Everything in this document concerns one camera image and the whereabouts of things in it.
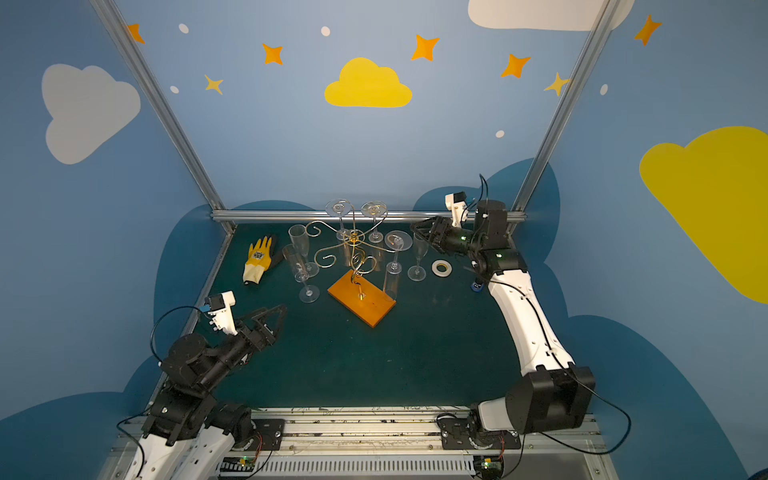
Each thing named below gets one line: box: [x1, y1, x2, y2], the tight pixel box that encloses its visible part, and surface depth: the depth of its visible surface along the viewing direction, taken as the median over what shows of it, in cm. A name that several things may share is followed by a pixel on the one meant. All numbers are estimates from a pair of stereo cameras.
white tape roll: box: [431, 259, 453, 278], surface depth 111 cm
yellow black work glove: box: [242, 234, 284, 285], surface depth 110 cm
